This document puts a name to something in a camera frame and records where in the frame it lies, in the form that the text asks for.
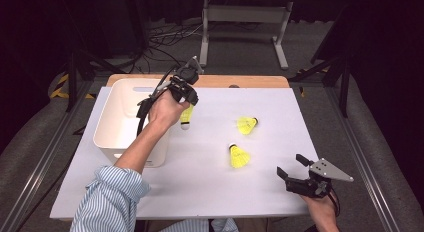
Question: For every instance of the wooden table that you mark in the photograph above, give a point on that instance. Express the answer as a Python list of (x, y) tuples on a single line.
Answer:
[(233, 81)]

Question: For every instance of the aluminium frame rail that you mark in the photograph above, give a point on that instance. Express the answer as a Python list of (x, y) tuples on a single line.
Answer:
[(51, 152), (355, 142)]

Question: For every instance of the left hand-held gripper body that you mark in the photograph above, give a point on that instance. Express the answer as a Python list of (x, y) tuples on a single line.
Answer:
[(186, 74)]

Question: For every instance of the yellow black floor tape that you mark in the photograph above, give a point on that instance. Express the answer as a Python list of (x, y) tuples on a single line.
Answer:
[(61, 79)]

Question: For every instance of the black tripod stand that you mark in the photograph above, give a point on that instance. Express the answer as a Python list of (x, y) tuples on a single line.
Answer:
[(344, 92), (71, 82)]

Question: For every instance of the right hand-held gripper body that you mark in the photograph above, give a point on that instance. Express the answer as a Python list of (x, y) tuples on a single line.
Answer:
[(308, 187)]

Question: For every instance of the yellow shuttlecock white cork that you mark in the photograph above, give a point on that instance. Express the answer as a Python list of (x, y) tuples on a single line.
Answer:
[(186, 116)]

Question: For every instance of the white metal stand frame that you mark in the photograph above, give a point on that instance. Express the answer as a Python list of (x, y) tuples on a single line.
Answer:
[(245, 13)]

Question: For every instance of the white table board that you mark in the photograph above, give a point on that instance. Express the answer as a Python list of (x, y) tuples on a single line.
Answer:
[(206, 192)]

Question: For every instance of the person's right hand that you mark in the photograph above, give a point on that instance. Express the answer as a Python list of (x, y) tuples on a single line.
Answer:
[(323, 213)]

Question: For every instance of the yellow shuttlecock black-banded cork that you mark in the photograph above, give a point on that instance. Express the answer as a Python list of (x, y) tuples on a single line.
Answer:
[(239, 157)]

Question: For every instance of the yellow shuttlecock black cork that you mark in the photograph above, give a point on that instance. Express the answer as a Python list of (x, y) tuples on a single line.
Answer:
[(246, 124)]

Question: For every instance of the white plastic basket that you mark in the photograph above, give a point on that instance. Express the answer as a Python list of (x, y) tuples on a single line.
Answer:
[(113, 125)]

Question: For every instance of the striped shirt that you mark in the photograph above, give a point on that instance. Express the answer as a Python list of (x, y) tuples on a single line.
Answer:
[(110, 198)]

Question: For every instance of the person's left hand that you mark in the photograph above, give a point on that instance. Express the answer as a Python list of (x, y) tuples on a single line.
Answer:
[(166, 112)]

